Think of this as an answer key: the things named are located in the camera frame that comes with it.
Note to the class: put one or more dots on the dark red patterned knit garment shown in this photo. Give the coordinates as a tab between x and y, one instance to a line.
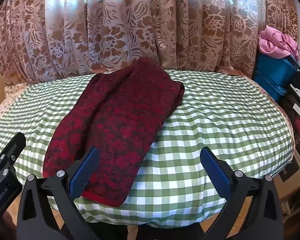
115	120

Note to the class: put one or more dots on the cardboard box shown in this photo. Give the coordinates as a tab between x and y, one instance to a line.
293	185

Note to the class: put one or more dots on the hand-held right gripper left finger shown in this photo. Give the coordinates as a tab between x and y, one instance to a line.
86	171

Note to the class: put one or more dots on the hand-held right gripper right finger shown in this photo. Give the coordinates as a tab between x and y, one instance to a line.
212	171

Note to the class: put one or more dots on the blue plastic bin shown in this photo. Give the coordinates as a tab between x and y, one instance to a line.
270	75

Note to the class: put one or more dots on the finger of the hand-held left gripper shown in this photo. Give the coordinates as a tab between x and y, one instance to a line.
13	145

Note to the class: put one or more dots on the brown floral curtain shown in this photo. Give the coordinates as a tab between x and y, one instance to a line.
140	25

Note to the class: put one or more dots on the green checked blanket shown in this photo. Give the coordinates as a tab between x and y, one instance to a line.
210	115

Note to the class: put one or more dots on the pink cloth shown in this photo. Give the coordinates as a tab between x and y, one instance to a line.
277	42

